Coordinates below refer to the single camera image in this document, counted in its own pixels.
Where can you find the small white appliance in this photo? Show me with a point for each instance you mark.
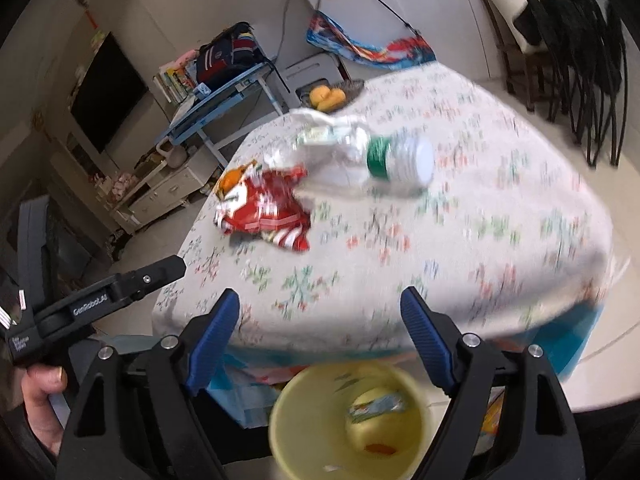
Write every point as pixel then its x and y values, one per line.
pixel 305 67

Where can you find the white pillow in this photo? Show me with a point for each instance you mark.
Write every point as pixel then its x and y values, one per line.
pixel 505 5

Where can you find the blue study desk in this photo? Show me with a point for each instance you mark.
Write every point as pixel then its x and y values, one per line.
pixel 220 97

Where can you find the dark fruit bowl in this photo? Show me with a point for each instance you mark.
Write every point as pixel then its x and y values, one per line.
pixel 352 87

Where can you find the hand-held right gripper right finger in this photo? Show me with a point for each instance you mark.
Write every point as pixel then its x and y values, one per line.
pixel 417 317

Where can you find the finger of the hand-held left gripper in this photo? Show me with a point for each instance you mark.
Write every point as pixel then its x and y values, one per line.
pixel 150 276

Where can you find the white television cabinet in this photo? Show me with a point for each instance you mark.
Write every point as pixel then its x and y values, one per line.
pixel 165 185

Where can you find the person's left hand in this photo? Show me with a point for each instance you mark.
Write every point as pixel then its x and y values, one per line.
pixel 42 395

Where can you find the row of books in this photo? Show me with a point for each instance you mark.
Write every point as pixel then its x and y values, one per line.
pixel 175 80

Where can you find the yellow plastic waste bin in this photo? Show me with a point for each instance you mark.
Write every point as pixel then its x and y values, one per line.
pixel 310 425

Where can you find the colourful printed cloth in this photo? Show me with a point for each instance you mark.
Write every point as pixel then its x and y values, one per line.
pixel 380 52

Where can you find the beige jug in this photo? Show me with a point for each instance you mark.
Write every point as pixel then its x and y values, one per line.
pixel 172 156

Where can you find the orange fruit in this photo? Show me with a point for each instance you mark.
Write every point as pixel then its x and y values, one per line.
pixel 320 94
pixel 337 101

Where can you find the red snack wrapper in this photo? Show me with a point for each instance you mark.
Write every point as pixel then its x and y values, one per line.
pixel 260 215

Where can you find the clear plastic bottle green label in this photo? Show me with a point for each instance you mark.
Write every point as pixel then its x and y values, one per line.
pixel 400 160

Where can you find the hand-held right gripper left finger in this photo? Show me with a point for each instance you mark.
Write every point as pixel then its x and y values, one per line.
pixel 226 310

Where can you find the orange snack packet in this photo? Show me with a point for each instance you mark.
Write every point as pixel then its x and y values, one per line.
pixel 231 180

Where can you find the white floral tablecloth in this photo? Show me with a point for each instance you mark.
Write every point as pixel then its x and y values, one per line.
pixel 450 260

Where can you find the wooden chair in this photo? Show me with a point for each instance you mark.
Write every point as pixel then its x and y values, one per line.
pixel 505 55

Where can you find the dark blue backpack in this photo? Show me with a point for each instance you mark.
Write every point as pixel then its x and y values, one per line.
pixel 225 55

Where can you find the black television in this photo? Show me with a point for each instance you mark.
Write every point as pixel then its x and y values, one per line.
pixel 107 95

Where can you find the blue checked table cover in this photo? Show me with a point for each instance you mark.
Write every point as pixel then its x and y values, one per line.
pixel 550 345

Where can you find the black metal chairs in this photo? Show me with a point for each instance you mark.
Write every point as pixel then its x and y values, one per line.
pixel 575 60

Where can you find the yellow printed bag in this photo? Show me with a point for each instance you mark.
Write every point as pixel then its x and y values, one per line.
pixel 492 410

